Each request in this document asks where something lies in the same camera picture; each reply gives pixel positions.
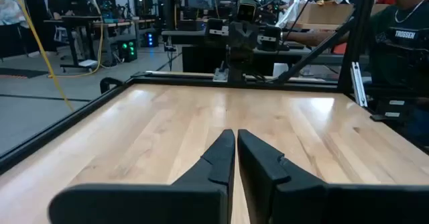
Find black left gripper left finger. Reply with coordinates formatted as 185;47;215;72
48;129;236;224

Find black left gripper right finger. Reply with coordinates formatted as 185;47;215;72
237;129;429;224

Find white plastic bag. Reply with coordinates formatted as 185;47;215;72
275;0;302;29

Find brown cardboard box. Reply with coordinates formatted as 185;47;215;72
296;3;389;30

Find computer with blue lights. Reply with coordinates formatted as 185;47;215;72
143;31;159;48

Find computer with green lights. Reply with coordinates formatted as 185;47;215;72
117;39;139;63

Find wooden workbench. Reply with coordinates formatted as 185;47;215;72
92;18;157;30

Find black device with white labels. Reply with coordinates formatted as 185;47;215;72
369;98;415;123

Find black standing desk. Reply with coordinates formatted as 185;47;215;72
43;14;103;74

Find black mat with orange stripes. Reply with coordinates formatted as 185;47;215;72
0;67;50;80

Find leaf patterned cloth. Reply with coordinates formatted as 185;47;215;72
0;0;29;29

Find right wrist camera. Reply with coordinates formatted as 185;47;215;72
236;0;258;23

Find black aluminium table frame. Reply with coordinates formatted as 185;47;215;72
0;0;429;176

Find silver aluminium bracket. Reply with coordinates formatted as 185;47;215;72
350;62;369;108

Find yellow cable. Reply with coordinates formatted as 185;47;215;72
48;0;105;80
8;0;75;113

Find black arched handle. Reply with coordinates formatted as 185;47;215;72
99;76;125;95

